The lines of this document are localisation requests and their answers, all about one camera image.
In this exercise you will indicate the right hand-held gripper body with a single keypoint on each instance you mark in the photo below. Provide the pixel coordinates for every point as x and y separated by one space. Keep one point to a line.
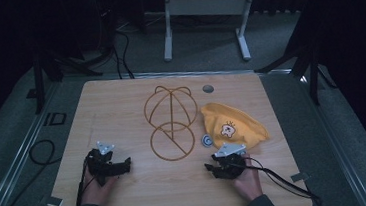
232 165

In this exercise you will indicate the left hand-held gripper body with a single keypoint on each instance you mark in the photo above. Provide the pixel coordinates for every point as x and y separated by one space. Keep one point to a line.
100 163

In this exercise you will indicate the yellow knit hat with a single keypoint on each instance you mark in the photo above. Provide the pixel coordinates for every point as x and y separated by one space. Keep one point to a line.
236 118

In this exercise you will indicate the person's right hand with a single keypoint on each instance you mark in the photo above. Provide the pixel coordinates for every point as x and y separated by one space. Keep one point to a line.
249 180

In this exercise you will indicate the person's left hand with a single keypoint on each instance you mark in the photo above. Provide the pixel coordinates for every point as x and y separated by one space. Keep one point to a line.
96 192

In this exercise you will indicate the small grey round disc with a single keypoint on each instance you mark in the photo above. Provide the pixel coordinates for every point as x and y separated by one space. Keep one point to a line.
207 140

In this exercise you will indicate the grey tape piece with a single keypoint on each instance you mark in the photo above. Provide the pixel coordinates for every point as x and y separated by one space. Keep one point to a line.
299 177
54 201

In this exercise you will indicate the grey round table grommet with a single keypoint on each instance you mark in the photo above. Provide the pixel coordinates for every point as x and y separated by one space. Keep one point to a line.
208 88

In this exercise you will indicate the black metal stand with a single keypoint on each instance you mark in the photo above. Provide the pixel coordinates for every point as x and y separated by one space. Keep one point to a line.
312 71
38 82

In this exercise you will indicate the metal floor rail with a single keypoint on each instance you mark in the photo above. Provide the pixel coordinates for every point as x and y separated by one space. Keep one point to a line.
12 164
343 156

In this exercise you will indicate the white desk frame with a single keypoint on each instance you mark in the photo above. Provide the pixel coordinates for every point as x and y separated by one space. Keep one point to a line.
206 7

